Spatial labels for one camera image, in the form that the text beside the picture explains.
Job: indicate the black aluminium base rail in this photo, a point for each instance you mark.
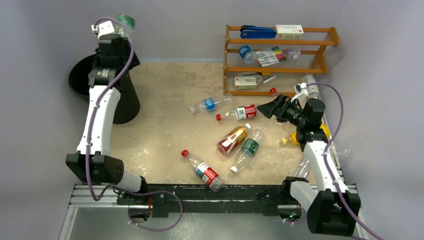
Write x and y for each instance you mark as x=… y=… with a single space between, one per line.
x=268 y=200

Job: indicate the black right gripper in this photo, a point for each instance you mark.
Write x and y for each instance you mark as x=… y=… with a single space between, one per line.
x=280 y=108

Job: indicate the dark green label bottle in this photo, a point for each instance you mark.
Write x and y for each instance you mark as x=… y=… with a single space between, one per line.
x=245 y=158

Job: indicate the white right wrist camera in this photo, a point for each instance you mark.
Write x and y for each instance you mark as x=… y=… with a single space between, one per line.
x=301 y=92

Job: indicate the white label bottle by shelf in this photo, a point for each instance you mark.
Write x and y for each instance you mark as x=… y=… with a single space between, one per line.
x=312 y=88

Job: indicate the green label plastic bottle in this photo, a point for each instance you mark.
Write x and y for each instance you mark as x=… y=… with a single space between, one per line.
x=127 y=25

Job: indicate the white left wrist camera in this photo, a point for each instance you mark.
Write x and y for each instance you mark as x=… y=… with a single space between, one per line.
x=103 y=28

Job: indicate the green white marker pen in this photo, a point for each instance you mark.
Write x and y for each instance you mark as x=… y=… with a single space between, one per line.
x=271 y=78

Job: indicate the red white label bottle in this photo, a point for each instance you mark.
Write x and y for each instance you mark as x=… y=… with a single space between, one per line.
x=239 y=113

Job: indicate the red cap red label bottle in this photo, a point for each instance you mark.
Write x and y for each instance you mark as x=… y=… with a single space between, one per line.
x=204 y=171

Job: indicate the pack of coloured markers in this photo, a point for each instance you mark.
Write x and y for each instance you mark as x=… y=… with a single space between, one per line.
x=270 y=56

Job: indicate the clear bottle under right arm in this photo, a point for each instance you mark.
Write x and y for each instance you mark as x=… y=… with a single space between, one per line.
x=303 y=168

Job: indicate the orange wooden shelf rack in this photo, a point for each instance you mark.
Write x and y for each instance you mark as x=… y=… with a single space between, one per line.
x=312 y=59

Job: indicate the small clear jar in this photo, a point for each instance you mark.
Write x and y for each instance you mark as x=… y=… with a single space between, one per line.
x=292 y=54

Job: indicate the blue stapler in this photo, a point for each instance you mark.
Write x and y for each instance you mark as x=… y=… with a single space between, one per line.
x=256 y=32

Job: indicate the white green stapler box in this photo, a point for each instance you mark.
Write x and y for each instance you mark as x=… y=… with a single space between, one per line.
x=247 y=82

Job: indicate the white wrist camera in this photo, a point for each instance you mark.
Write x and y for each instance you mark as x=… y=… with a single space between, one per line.
x=103 y=28
x=301 y=92

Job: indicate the blue label plastic bottle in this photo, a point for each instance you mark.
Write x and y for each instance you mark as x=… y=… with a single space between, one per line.
x=211 y=104

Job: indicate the white green box top shelf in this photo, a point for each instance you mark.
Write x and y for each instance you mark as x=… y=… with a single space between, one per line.
x=288 y=31

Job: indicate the red gold label bottle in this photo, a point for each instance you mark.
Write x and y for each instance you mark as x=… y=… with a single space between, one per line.
x=233 y=139

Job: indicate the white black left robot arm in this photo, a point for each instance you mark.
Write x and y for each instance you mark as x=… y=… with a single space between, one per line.
x=112 y=100

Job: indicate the black plastic waste bin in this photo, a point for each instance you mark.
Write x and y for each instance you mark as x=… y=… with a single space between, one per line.
x=128 y=106

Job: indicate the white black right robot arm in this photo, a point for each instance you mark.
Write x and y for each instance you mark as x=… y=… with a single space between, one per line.
x=331 y=208

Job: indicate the yellow lemon drink bottle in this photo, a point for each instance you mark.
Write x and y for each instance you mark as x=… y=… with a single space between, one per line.
x=290 y=140

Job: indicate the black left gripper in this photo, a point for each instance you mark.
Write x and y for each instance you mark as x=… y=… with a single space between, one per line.
x=127 y=47

